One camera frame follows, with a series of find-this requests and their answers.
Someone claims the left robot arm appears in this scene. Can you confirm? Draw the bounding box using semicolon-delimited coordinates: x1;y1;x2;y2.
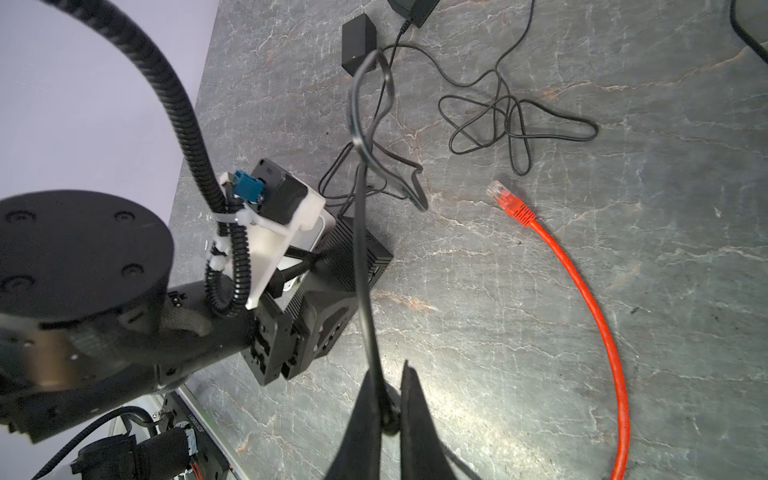
1;1;356;443

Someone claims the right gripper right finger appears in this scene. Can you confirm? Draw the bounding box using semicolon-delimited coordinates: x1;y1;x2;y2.
400;362;456;480

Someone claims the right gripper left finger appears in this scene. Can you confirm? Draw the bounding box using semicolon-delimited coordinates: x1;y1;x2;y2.
325;372;382;480

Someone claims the black power adapter far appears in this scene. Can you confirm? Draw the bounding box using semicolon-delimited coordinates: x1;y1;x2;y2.
388;0;439;28

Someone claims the black power plug cable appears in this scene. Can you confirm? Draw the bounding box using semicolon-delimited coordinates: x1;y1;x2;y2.
316;17;430;436

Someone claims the red ethernet cable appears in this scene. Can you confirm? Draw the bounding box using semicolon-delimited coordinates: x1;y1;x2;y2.
485;179;631;480

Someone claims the black power adapter near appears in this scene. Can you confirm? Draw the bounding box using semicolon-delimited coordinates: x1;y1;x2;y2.
341;13;378;76

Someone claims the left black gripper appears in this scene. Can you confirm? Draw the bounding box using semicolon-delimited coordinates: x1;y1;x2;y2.
243;291;357;386

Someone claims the thin black adapter cable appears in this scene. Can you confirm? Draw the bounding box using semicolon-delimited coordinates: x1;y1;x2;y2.
383;0;600;177

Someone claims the black ribbed network switch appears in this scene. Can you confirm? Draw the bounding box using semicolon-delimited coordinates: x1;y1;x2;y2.
286;216;393;318

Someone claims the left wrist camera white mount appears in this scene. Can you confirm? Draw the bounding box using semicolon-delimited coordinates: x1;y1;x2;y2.
205;159;326;318

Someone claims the black power adapter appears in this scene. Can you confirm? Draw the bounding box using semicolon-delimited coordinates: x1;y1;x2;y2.
388;0;439;28
341;13;378;76

